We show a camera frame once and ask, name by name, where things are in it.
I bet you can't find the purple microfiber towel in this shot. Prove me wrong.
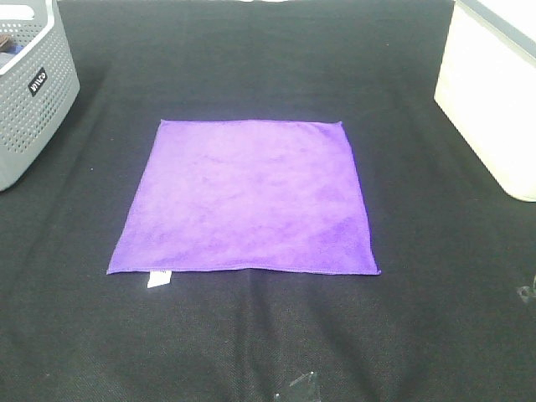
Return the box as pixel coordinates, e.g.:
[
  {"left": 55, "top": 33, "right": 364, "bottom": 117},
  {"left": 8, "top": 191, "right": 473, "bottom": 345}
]
[{"left": 107, "top": 120, "right": 380, "bottom": 276}]

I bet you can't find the clear tape piece front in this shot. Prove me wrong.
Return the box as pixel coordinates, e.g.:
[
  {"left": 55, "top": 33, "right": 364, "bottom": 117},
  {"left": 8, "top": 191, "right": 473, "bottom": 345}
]
[{"left": 273, "top": 371, "right": 322, "bottom": 402}]

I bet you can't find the clear tape piece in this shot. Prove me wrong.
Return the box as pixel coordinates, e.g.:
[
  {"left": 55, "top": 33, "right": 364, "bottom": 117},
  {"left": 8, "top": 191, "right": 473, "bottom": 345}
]
[
  {"left": 516, "top": 276, "right": 536, "bottom": 304},
  {"left": 273, "top": 371, "right": 322, "bottom": 402}
]

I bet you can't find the black fabric table cover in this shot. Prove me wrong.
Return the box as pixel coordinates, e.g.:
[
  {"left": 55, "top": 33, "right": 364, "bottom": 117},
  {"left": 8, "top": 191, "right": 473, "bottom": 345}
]
[{"left": 1, "top": 1, "right": 535, "bottom": 401}]

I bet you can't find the white storage box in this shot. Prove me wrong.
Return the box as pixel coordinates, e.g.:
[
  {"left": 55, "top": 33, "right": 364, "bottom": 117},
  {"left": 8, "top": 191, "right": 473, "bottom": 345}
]
[{"left": 434, "top": 1, "right": 535, "bottom": 202}]

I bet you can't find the grey perforated plastic basket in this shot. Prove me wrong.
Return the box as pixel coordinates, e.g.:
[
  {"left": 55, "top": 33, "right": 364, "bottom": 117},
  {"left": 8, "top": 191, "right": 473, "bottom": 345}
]
[{"left": 1, "top": 1, "right": 80, "bottom": 191}]

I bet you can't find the clear tape piece right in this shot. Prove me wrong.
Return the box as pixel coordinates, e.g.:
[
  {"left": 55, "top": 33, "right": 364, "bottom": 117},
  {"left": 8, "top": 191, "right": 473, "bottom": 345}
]
[{"left": 516, "top": 276, "right": 536, "bottom": 304}]

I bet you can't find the blue cloth in basket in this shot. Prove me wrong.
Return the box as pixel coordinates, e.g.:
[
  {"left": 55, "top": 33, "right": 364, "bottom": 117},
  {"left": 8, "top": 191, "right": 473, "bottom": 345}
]
[{"left": 0, "top": 45, "right": 23, "bottom": 68}]

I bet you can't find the brown cloth in basket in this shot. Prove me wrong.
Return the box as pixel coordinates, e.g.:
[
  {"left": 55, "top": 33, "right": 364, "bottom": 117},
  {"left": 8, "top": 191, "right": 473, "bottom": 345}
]
[{"left": 0, "top": 34, "right": 13, "bottom": 52}]

